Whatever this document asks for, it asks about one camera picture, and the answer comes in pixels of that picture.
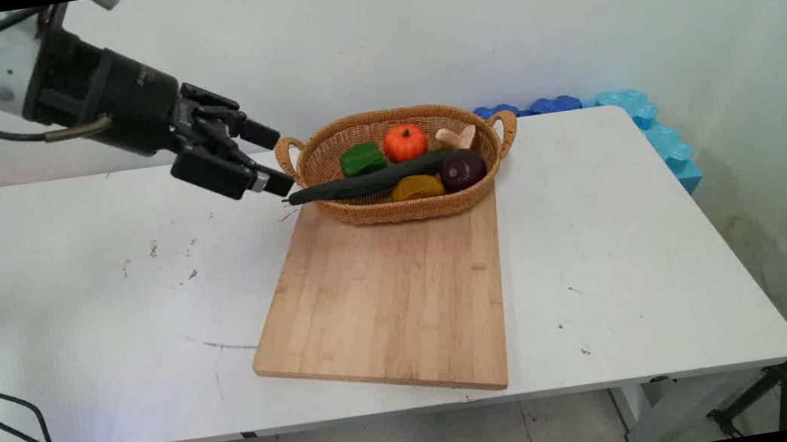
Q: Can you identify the light blue foam mat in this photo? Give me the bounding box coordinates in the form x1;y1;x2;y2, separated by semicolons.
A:
593;80;706;206

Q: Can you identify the dark purple toy onion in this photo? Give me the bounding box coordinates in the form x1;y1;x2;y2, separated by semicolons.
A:
438;147;490;195

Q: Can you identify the orange toy pumpkin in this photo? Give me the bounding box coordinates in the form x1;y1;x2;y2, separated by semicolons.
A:
381;121;431;165

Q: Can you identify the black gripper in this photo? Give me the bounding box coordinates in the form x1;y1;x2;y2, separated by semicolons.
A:
11;0;298;229

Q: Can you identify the white table leg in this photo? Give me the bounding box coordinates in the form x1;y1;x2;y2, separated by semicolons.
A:
609;368;742;442

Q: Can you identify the green toy bell pepper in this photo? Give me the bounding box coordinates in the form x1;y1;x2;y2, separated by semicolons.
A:
338;140;390;180

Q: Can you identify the dark blue foam mat piece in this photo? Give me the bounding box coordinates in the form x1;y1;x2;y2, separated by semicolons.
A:
527;93;583;117
472;101;521;124

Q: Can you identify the beige toy mushroom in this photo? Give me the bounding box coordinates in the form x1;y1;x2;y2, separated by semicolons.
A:
434;123;480;155

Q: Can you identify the woven wicker basket with handles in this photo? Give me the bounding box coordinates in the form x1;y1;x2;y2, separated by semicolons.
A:
271;92;529;238

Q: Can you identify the black cable with beige connector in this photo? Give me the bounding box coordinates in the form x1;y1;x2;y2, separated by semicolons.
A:
0;65;117;149

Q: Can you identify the yellow toy bell pepper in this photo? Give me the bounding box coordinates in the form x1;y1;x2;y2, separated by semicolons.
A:
390;171;446;204

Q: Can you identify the dark green toy cucumber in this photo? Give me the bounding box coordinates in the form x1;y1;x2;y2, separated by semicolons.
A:
283;146;469;208

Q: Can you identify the wooden cutting board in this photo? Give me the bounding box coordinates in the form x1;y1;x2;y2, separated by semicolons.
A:
233;176;522;422

